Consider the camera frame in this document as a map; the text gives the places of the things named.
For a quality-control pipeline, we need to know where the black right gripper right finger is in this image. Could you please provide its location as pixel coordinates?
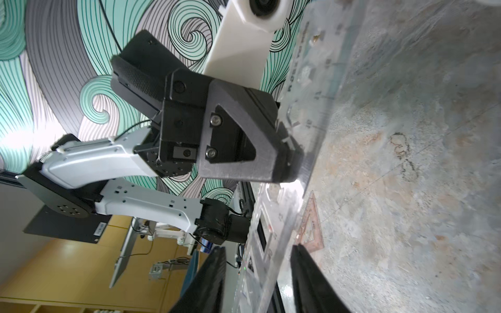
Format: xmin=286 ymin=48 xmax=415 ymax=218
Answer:
xmin=290 ymin=245 xmax=350 ymax=313

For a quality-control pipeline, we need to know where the pink set square left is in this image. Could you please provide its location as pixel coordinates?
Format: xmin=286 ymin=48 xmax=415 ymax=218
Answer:
xmin=295 ymin=192 xmax=324 ymax=252

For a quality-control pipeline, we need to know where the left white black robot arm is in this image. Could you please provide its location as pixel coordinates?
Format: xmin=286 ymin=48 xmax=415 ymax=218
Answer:
xmin=18 ymin=30 xmax=302 ymax=245

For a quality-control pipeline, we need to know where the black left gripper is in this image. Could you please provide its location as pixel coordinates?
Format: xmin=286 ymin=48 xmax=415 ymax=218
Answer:
xmin=110 ymin=30 xmax=303 ymax=183

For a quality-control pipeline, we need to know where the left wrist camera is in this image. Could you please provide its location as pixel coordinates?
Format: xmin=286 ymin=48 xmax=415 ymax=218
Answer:
xmin=202 ymin=1 xmax=293 ymax=89

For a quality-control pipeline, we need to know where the long clear ruler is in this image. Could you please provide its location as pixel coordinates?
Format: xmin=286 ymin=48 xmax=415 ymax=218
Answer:
xmin=232 ymin=1 xmax=367 ymax=312

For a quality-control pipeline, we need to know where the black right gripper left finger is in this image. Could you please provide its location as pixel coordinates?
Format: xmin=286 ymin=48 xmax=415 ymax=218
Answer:
xmin=170 ymin=246 xmax=226 ymax=313

